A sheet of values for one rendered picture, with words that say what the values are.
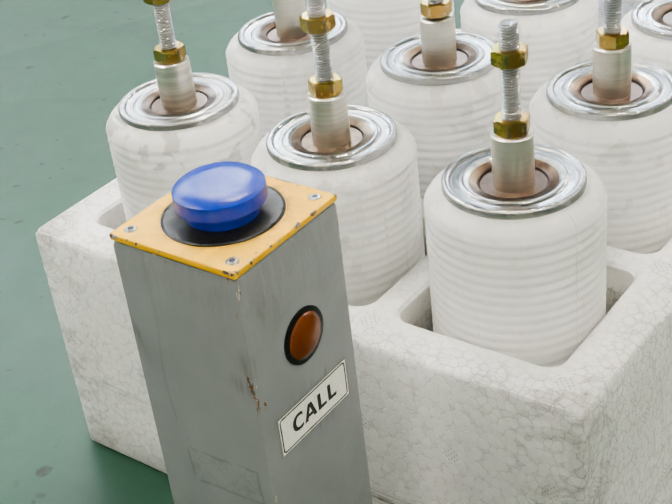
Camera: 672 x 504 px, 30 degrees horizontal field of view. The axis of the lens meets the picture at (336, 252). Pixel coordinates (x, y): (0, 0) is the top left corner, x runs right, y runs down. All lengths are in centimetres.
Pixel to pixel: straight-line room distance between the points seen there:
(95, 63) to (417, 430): 94
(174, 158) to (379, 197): 14
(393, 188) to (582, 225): 12
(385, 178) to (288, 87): 17
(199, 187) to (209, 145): 23
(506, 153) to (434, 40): 17
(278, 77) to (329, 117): 14
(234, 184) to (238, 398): 9
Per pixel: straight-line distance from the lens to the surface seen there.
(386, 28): 93
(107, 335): 84
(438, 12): 79
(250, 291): 50
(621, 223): 74
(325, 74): 70
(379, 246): 71
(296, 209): 53
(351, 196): 69
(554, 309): 66
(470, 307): 66
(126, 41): 160
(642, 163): 73
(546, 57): 87
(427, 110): 77
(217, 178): 53
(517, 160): 65
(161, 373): 57
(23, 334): 107
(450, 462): 69
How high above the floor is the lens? 58
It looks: 32 degrees down
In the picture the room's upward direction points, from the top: 7 degrees counter-clockwise
